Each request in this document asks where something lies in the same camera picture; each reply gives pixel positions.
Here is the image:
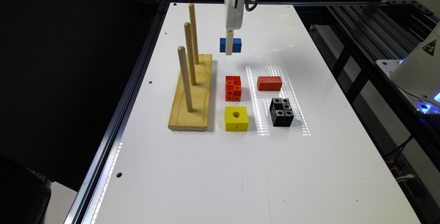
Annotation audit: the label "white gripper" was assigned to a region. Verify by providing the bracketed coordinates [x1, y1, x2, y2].
[224, 0, 245, 56]

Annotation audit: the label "narrow blue wooden block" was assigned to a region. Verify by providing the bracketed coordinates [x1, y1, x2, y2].
[219, 38, 242, 53]

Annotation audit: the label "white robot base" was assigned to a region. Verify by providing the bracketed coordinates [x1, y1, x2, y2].
[376, 25, 439, 117]

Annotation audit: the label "red interlocking cube block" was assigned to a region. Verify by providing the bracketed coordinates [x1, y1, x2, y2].
[225, 76, 242, 102]

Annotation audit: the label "middle wooden peg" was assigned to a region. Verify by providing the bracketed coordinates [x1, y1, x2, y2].
[184, 22, 197, 86]

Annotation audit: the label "wooden peg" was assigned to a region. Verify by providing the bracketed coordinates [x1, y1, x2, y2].
[184, 22, 197, 86]
[188, 3, 199, 65]
[177, 46, 193, 112]

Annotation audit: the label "front wooden peg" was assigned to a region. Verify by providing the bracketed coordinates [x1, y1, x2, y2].
[177, 46, 193, 112]

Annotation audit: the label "red rectangular wooden block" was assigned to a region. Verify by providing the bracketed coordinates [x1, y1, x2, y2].
[257, 76, 283, 91]

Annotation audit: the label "rear wooden peg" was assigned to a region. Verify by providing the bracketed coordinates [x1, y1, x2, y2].
[188, 3, 199, 65]

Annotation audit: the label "yellow block with hole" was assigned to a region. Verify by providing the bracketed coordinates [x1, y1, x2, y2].
[225, 107, 249, 131]

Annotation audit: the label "black interlocking cube block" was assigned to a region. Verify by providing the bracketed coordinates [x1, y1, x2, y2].
[269, 98, 294, 127]

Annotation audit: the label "wooden peg board base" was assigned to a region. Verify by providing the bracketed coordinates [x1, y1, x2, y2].
[168, 54, 212, 131]

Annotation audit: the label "black aluminium frame rack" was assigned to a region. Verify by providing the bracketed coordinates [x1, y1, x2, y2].
[298, 3, 439, 168]

